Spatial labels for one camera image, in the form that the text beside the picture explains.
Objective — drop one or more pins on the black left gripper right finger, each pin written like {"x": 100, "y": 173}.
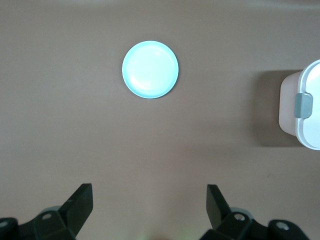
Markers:
{"x": 220, "y": 212}

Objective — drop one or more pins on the light blue round plate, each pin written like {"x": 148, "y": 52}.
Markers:
{"x": 150, "y": 70}

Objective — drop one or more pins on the pink storage box white lid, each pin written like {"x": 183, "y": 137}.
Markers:
{"x": 307, "y": 112}

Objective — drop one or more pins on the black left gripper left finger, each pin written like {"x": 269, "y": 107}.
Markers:
{"x": 72, "y": 212}

